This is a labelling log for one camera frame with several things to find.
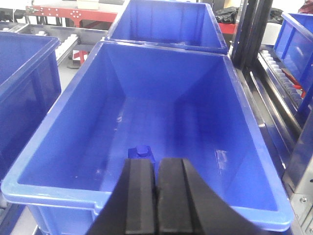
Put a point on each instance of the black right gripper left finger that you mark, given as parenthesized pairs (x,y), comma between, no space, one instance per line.
(131,208)

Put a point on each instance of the blue bin at left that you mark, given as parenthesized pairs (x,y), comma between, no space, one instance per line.
(29,86)

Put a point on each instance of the red metal frame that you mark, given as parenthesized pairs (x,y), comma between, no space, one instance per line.
(72,13)

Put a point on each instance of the blue bottle-shaped part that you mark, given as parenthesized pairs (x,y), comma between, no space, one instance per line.
(141,152)

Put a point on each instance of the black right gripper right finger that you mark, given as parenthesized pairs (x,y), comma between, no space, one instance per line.
(188,206)

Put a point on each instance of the large blue bin left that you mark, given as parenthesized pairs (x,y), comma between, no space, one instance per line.
(179,103)

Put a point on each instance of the blue bin at right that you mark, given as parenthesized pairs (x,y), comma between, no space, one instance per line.
(294,47)

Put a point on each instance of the blue bin behind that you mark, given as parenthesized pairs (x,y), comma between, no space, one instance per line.
(164,23)

